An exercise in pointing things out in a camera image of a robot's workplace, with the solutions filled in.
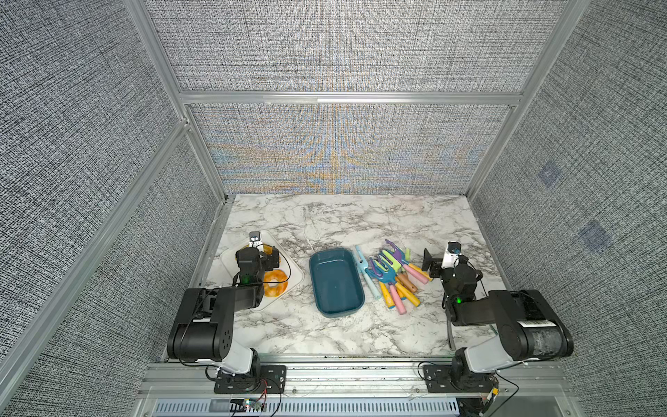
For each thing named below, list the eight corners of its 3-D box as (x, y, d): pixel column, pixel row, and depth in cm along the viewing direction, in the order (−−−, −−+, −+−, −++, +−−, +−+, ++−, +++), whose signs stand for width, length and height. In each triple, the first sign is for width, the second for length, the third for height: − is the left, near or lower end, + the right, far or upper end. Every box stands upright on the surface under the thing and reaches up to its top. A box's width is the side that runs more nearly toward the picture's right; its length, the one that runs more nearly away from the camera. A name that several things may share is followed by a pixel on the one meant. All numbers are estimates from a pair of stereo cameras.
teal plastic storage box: (315, 320, 86) (314, 314, 82) (308, 259, 101) (307, 251, 97) (365, 312, 88) (366, 306, 84) (351, 253, 103) (351, 245, 99)
